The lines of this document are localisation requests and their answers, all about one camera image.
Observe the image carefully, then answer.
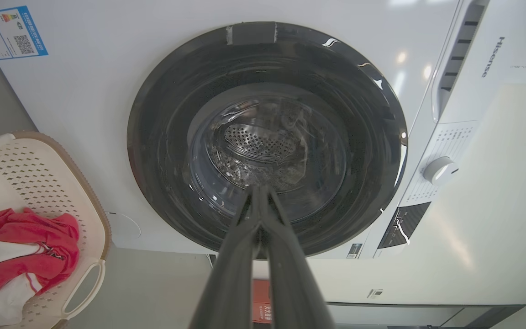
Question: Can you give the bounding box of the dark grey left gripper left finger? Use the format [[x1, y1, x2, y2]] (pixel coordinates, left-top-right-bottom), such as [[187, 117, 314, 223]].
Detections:
[[189, 186, 262, 329]]

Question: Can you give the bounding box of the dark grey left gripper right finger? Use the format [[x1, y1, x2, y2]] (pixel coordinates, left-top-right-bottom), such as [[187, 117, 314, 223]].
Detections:
[[263, 186, 337, 329]]

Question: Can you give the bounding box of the cream plastic laundry basket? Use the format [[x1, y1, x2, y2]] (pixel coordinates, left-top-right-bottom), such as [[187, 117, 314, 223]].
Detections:
[[0, 132, 112, 329]]

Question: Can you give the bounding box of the red box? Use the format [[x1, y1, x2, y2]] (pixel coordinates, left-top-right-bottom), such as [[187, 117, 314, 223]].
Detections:
[[252, 280, 273, 324]]

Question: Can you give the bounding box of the round white filter cover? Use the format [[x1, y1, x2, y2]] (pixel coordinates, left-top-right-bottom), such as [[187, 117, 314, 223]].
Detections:
[[108, 212, 142, 239]]

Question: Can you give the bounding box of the black washer display panel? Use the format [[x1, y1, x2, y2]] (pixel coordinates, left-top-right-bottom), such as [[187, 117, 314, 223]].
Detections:
[[377, 202, 431, 249]]

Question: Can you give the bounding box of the steel washing drum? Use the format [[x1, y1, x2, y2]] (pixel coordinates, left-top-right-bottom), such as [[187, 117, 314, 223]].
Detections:
[[190, 98, 348, 220]]

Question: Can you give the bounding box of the black round washer door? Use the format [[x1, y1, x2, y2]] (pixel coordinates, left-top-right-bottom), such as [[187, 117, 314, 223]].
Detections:
[[127, 21, 408, 260]]

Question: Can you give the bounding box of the white washer control knob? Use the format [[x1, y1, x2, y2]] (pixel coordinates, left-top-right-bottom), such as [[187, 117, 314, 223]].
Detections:
[[423, 157, 459, 186]]

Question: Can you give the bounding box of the red and white garment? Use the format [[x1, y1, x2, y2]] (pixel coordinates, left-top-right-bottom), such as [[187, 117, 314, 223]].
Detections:
[[0, 208, 81, 326]]

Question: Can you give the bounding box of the white front-load washing machine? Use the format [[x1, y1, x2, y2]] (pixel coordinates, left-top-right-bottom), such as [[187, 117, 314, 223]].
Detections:
[[0, 0, 526, 260]]

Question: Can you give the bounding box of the white detergent drawer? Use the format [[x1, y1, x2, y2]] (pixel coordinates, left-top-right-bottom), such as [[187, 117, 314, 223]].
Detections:
[[431, 0, 491, 123]]

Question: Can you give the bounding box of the blue energy label sticker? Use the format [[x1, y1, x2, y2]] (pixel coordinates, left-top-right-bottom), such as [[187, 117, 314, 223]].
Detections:
[[0, 5, 48, 61]]

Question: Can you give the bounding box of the grey washer door handle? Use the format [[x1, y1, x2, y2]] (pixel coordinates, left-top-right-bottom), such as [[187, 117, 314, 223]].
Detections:
[[226, 22, 278, 45]]

